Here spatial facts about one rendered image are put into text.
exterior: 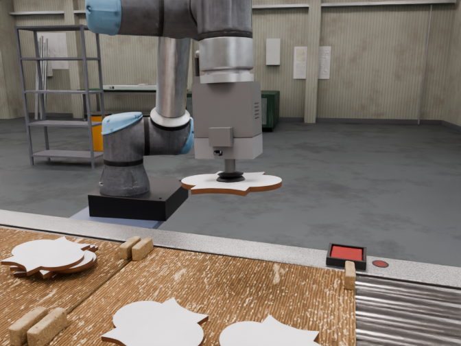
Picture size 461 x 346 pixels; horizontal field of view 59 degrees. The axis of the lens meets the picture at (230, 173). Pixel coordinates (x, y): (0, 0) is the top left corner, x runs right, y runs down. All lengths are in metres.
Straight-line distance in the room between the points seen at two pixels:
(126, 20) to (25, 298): 0.46
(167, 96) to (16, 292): 0.63
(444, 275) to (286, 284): 0.31
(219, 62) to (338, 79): 10.75
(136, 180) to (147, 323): 0.68
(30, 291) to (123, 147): 0.57
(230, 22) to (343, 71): 10.75
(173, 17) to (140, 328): 0.44
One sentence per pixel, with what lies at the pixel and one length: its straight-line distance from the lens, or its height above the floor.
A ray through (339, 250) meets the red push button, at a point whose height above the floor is 0.93.
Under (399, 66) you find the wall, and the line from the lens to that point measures 11.49.
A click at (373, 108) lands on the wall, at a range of 11.42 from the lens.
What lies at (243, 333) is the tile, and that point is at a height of 0.94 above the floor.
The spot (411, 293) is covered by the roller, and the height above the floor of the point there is 0.91.
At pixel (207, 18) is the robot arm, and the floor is 1.35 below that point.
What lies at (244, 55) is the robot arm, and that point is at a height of 1.31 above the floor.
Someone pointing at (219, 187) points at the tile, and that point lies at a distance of 0.55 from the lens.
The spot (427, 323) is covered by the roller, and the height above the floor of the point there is 0.92.
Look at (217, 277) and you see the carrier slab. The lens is 0.74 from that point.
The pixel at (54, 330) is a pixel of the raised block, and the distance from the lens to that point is 0.64.
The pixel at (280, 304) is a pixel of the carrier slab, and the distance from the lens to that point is 0.67.
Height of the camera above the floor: 1.28
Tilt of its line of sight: 14 degrees down
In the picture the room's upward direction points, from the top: straight up
